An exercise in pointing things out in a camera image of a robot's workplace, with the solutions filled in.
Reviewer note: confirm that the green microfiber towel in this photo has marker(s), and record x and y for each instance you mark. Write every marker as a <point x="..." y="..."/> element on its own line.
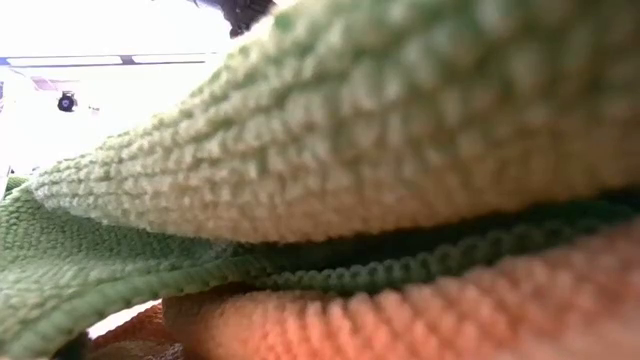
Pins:
<point x="375" y="125"/>

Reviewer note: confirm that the orange microfiber towel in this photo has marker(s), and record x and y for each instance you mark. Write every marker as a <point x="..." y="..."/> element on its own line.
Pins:
<point x="400" y="320"/>

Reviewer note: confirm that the black ceiling spotlight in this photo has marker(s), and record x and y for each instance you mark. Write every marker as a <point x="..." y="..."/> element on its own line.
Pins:
<point x="66" y="101"/>

